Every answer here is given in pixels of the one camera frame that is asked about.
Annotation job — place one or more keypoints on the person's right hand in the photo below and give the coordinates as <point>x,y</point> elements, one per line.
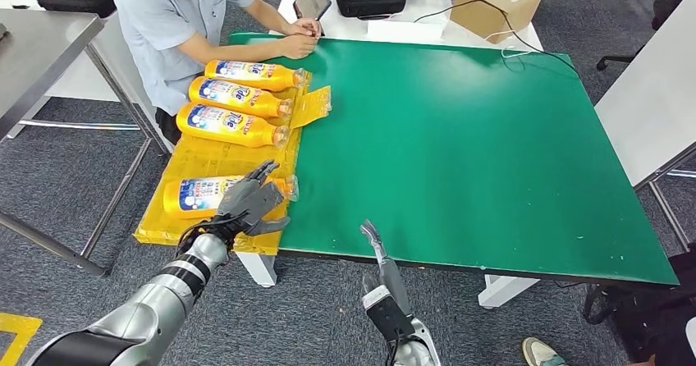
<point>299,47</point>

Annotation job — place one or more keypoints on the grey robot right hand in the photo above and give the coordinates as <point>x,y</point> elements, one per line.
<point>394,287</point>

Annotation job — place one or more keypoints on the person's left hand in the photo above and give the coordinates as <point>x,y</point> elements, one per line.
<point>305,27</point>

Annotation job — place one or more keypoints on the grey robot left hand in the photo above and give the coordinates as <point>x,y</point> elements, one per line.
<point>250,206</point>

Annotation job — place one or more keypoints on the orange detergent bottle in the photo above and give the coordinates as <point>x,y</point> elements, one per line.
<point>272,78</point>
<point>266,105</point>
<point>255,132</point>
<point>174,200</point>

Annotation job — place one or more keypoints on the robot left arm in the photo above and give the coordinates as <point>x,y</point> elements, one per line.
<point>147,309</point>

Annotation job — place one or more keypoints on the person's right forearm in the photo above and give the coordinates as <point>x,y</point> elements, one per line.
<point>234,53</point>

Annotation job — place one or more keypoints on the person's left forearm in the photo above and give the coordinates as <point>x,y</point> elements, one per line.
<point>269,14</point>

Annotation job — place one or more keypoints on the white desk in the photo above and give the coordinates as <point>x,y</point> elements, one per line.
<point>348,26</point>

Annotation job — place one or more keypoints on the yellow taped cardboard board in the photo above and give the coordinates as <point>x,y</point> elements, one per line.
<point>217,162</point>

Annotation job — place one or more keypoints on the small yellow taped flap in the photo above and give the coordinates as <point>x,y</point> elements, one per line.
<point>312,108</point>

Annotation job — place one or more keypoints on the white table leg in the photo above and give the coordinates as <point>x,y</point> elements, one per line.
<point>505,293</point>
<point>261,270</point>

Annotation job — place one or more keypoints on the person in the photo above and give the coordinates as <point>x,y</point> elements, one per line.
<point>163,21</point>

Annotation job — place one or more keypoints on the person's shoe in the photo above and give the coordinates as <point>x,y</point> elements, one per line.
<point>541,354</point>

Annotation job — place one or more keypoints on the green table mat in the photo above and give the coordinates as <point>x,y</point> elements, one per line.
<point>489,151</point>

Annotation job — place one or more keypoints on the brown cardboard box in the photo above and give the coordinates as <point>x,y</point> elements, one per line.
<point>492,7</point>

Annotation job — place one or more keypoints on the black backpack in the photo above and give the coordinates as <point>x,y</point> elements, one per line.
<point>641,314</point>

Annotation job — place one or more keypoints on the yellow floor tape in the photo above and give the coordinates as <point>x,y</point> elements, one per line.
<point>24,325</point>

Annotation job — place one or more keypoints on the stainless steel table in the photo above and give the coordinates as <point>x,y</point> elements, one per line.
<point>38,53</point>

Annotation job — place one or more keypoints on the white table with steel legs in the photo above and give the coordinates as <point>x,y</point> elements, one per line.
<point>641,108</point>

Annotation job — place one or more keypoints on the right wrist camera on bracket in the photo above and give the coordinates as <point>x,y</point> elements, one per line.
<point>389,320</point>

